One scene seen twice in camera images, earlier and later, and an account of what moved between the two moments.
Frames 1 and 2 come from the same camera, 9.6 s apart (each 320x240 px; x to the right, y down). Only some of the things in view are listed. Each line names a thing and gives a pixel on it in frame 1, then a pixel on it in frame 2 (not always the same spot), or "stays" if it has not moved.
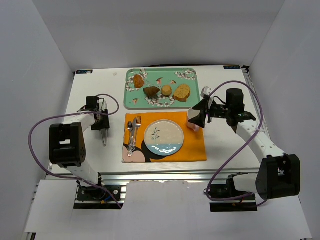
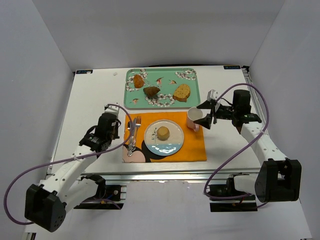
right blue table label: (231, 67) stays
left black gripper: (101, 125) -> (117, 128)
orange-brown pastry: (138, 81) stays
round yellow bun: (166, 90) -> (163, 133)
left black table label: (84, 71) stays
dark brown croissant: (151, 92) stays
